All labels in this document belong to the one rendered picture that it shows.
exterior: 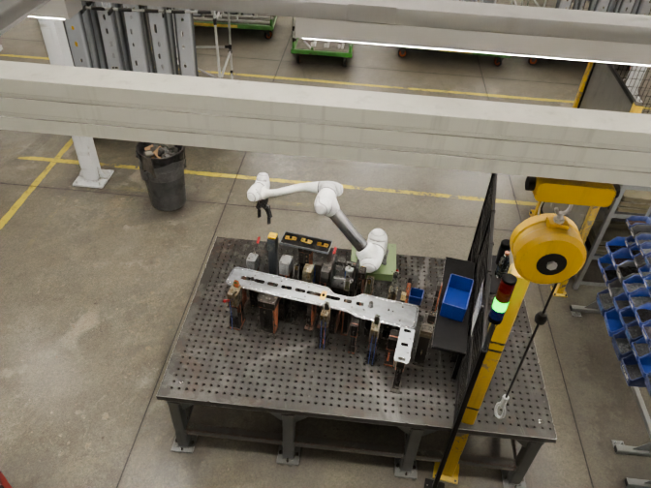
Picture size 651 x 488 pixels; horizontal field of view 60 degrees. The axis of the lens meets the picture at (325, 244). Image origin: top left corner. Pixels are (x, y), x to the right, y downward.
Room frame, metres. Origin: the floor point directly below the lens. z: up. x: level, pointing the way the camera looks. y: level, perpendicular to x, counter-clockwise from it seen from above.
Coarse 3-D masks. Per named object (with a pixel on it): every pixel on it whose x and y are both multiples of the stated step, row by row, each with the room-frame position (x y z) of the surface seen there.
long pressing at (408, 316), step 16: (240, 272) 2.93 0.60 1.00; (256, 272) 2.94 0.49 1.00; (256, 288) 2.78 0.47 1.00; (272, 288) 2.79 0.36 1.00; (304, 288) 2.81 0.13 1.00; (320, 288) 2.82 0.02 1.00; (320, 304) 2.66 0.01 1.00; (336, 304) 2.67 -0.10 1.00; (352, 304) 2.67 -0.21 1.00; (368, 304) 2.68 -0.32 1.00; (384, 304) 2.69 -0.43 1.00; (400, 304) 2.70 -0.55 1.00; (384, 320) 2.54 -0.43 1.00; (400, 320) 2.55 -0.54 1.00; (416, 320) 2.56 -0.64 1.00
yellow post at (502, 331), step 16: (512, 272) 2.01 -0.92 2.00; (512, 304) 1.98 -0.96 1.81; (512, 320) 1.97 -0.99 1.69; (496, 336) 1.98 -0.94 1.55; (496, 352) 1.98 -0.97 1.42; (480, 368) 1.99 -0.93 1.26; (480, 384) 1.98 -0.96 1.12; (480, 400) 1.97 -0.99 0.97; (464, 416) 1.99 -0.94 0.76; (448, 464) 1.98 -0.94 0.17; (448, 480) 1.94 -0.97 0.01
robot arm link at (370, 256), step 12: (324, 192) 3.35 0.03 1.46; (324, 204) 3.23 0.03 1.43; (336, 204) 3.30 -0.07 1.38; (336, 216) 3.27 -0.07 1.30; (348, 228) 3.25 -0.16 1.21; (360, 240) 3.24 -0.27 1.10; (360, 252) 3.21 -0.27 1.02; (372, 252) 3.21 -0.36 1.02; (384, 252) 3.31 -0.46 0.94; (360, 264) 3.16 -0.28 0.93; (372, 264) 3.13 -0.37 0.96
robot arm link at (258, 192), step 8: (256, 184) 3.52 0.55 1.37; (296, 184) 3.53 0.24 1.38; (304, 184) 3.53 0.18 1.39; (312, 184) 3.51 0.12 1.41; (248, 192) 3.43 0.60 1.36; (256, 192) 3.42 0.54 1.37; (264, 192) 3.44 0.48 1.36; (272, 192) 3.44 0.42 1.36; (280, 192) 3.45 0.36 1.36; (288, 192) 3.47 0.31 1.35; (312, 192) 3.49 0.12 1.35; (256, 200) 3.40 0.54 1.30
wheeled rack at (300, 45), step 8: (296, 40) 9.25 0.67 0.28; (304, 40) 8.87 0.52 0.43; (312, 40) 9.26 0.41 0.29; (320, 40) 9.30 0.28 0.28; (296, 48) 8.89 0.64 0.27; (304, 48) 8.89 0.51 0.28; (312, 48) 8.86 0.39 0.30; (320, 48) 8.93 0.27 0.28; (328, 48) 8.95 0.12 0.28; (336, 48) 8.97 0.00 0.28; (344, 48) 8.98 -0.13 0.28; (352, 48) 9.02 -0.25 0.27; (296, 56) 8.93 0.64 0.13; (336, 56) 8.83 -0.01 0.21; (344, 56) 8.83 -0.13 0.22; (344, 64) 8.87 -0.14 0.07
